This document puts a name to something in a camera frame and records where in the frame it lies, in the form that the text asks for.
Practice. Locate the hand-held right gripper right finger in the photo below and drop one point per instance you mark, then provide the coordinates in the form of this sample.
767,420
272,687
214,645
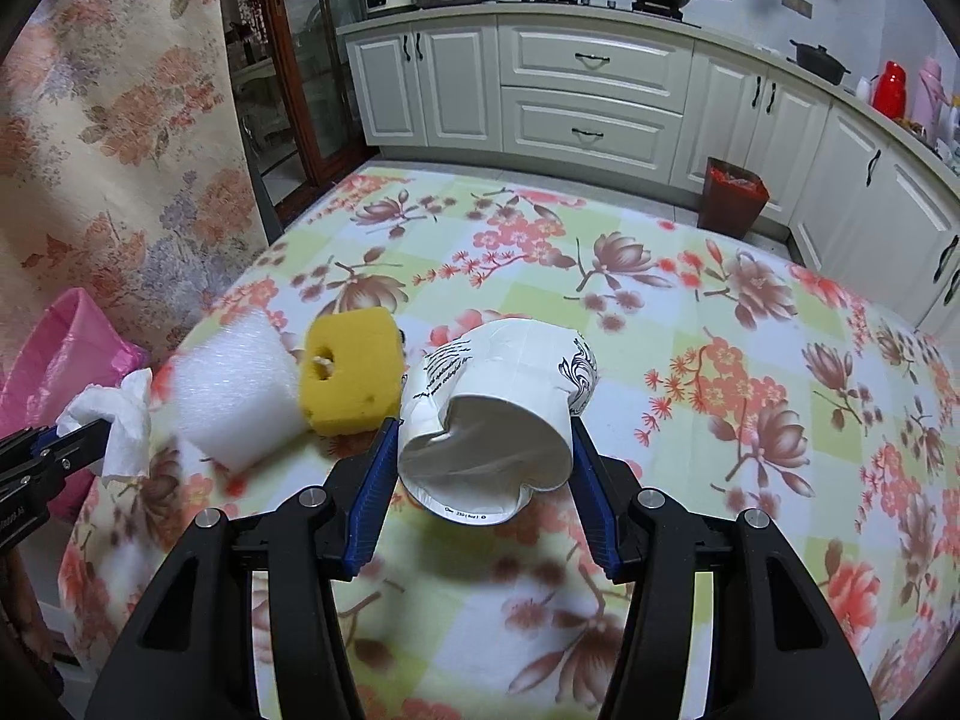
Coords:
592,495

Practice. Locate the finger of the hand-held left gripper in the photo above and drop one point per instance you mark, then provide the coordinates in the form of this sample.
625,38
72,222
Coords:
75,450
26,444

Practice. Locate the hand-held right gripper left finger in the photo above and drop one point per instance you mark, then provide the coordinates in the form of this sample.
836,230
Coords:
371,495

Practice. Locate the white tissue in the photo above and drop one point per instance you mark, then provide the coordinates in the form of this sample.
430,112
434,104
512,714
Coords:
124,435

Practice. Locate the pink plastic trash bag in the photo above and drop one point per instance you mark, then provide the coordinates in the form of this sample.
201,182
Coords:
60,360

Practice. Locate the crushed white paper cup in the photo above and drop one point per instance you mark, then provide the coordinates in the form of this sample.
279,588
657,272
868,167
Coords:
495,390

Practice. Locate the yellow sponge with hole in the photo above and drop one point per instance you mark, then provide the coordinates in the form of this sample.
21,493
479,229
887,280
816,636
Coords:
352,367

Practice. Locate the white foam block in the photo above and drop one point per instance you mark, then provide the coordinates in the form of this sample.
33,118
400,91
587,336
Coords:
232,397

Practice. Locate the floral tablecloth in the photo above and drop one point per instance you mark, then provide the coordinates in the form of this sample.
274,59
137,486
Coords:
675,300

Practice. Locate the dark red waste bin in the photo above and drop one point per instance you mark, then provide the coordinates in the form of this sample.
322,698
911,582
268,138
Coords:
731,202

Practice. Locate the floral curtain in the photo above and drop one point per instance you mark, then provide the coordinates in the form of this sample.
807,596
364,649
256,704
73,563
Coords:
112,127

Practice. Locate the white kitchen cabinets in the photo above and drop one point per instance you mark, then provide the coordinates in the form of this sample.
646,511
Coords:
600,90

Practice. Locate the wooden glass display cabinet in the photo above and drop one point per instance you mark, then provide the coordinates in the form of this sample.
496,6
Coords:
315,75

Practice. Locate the black casserole pot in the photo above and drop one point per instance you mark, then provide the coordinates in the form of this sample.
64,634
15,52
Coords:
817,64

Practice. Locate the small white jar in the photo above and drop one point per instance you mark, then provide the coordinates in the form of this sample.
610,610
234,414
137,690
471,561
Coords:
864,88

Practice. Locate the gas stove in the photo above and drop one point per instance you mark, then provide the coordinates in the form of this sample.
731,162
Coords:
600,4

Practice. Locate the red thermos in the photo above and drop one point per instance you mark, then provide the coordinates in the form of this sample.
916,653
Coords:
890,90

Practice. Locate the pink thermos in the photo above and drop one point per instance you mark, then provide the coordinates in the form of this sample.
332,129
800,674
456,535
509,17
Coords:
932,97

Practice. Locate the grey wall outlet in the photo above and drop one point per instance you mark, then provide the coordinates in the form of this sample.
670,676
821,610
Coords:
797,3

